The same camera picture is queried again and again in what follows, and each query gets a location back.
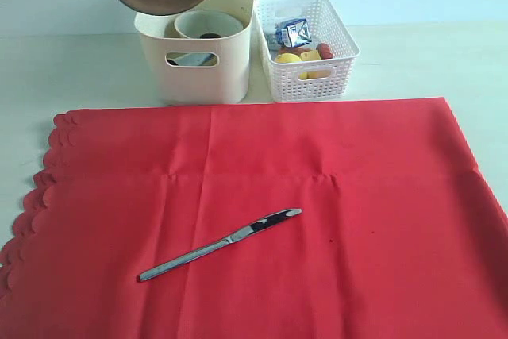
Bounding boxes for metal table knife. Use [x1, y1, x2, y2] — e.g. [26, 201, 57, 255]
[138, 208, 302, 282]

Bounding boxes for yellow lemon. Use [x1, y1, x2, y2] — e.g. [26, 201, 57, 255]
[275, 52, 308, 80]

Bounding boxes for fried chicken nugget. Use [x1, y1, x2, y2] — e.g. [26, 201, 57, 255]
[278, 47, 310, 56]

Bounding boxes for yellow cheese wedge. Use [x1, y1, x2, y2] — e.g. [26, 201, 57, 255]
[300, 49, 330, 79]

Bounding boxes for stainless steel cup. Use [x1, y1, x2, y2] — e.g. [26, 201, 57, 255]
[164, 21, 185, 66]

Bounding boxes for red toy sausage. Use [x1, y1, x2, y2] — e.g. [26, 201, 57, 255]
[317, 43, 334, 60]

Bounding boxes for blue white milk carton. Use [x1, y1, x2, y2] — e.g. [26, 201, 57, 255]
[265, 18, 313, 50]

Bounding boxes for white ceramic bowl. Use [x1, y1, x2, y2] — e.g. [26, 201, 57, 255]
[173, 9, 244, 66]

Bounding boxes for red table cloth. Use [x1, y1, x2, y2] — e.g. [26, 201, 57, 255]
[1, 98, 507, 338]

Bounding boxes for cream plastic storage bin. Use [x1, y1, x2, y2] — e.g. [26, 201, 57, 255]
[134, 0, 254, 104]

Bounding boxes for white perforated plastic basket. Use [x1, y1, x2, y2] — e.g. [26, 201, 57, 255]
[254, 0, 360, 102]

